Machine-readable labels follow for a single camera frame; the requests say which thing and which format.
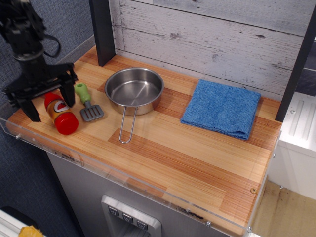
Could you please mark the red yellow hot sauce bottle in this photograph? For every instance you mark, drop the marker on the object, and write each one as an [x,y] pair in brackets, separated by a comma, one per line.
[64,120]

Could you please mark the dark left cabinet post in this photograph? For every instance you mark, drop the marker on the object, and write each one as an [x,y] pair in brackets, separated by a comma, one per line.
[103,31]

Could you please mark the yellow black object corner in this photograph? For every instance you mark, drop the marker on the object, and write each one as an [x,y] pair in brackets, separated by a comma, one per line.
[30,231]

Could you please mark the white toy sink unit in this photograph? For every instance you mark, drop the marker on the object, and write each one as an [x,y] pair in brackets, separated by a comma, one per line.
[293,165]

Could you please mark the clear acrylic table guard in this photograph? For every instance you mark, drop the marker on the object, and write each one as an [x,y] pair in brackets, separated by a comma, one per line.
[193,182]

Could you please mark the silver toy dispenser panel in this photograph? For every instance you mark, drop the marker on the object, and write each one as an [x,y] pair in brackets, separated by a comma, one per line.
[126,221]

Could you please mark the blue folded rag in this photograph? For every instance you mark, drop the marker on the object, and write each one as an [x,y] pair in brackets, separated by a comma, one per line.
[225,109]

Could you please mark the dark cabinet post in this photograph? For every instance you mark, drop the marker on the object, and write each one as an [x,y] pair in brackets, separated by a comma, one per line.
[103,31]
[298,67]

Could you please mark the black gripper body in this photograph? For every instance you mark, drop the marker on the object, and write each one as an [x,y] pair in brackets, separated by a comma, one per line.
[37,77]

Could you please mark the dark right cabinet post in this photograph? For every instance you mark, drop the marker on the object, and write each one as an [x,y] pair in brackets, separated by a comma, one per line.
[298,67]

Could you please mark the silver metal pan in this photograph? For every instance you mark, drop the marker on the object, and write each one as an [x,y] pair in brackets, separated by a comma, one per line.
[134,92]

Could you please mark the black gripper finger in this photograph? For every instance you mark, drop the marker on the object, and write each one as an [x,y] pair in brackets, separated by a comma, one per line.
[25,103]
[68,92]

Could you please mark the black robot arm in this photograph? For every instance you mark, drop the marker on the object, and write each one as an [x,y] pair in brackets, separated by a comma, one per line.
[23,30]

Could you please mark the green grey toy spatula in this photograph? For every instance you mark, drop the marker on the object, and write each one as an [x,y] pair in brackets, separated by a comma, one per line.
[90,112]

